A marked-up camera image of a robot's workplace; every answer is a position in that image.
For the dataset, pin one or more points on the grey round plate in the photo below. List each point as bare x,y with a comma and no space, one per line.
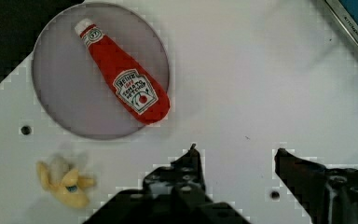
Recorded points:
68,83

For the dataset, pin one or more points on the yellow plush banana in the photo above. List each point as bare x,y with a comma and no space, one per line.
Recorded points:
64,182

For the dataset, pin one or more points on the red plush ketchup bottle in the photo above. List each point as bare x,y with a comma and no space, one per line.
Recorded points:
140,94

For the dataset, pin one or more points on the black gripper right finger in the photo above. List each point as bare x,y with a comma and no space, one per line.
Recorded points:
329,196

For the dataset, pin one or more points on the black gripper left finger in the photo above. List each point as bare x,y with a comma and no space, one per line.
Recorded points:
173,194

